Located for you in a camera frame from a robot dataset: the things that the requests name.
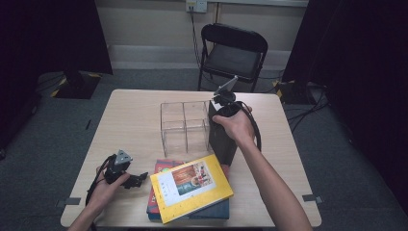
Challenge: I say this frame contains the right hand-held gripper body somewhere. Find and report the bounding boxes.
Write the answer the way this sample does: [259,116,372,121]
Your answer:
[213,75,242,117]

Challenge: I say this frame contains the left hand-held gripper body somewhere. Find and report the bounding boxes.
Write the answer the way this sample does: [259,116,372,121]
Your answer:
[104,149,134,186]

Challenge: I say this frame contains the red illustrated book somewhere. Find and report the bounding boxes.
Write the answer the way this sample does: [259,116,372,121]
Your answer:
[146,159,231,216]

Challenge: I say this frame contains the black book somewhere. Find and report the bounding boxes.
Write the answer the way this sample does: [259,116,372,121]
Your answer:
[207,100,239,167]

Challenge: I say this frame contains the clear acrylic book rack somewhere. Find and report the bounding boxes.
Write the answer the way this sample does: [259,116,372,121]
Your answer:
[160,100,213,158]

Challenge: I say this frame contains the yellow book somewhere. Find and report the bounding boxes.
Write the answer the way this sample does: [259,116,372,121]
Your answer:
[149,154,235,224]

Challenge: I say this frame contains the blue book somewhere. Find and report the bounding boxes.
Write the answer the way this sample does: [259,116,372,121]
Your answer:
[147,198,231,221]

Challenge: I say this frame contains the person's left hand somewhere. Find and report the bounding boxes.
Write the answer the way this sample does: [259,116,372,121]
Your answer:
[87,167,131,210]

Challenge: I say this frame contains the person's right hand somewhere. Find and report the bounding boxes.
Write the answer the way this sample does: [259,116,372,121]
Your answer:
[212,106,256,148]

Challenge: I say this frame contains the black folding chair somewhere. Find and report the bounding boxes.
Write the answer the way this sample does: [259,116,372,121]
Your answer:
[197,22,268,93]

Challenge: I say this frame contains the grey tape strip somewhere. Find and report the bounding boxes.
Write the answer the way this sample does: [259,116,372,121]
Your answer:
[56,197,82,208]
[301,193,323,204]

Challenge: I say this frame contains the black stand base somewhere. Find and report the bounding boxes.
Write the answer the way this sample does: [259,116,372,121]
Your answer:
[51,70,102,100]
[274,80,309,105]

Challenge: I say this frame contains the dark curtain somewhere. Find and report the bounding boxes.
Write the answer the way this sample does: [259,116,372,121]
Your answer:
[0,0,114,152]
[282,0,408,213]

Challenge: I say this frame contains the left hand-held gripper cable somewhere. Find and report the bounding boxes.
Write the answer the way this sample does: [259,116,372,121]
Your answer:
[85,154,116,206]

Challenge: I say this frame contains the hand-held gripper cable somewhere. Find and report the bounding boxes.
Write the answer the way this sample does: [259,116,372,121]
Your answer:
[85,154,116,206]
[239,100,263,152]

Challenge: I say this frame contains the right hand-held gripper cable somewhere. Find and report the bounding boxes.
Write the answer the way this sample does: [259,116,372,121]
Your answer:
[239,100,263,152]

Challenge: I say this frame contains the black floor cables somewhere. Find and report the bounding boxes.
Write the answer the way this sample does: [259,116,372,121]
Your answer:
[285,81,331,133]

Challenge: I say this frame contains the black wall socket cable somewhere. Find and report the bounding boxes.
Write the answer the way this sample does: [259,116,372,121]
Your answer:
[189,7,206,76]

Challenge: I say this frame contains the white wall socket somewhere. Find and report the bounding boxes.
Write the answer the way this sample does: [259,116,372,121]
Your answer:
[186,0,208,13]

